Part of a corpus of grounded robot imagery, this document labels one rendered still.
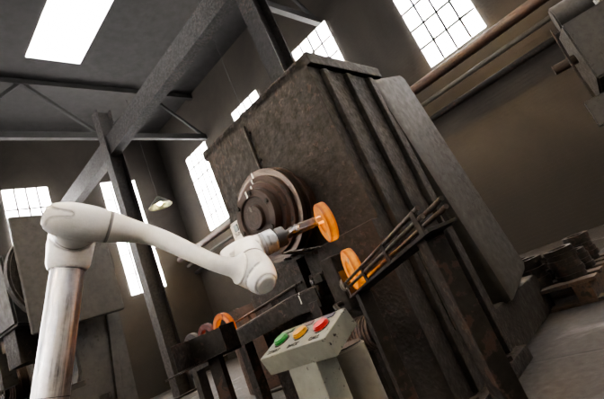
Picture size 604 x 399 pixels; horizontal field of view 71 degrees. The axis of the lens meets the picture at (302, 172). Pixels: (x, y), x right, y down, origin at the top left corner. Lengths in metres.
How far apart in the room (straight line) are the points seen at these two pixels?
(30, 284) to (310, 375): 3.46
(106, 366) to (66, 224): 3.35
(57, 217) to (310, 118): 1.21
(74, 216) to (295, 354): 0.76
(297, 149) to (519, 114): 5.98
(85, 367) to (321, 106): 3.38
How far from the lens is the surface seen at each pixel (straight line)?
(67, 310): 1.52
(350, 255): 1.57
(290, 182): 1.99
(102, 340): 4.71
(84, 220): 1.41
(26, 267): 4.33
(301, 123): 2.14
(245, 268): 1.39
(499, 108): 7.90
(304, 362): 1.07
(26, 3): 10.00
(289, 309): 2.14
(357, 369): 1.20
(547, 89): 7.75
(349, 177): 1.97
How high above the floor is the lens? 0.67
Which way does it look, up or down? 16 degrees up
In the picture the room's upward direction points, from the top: 23 degrees counter-clockwise
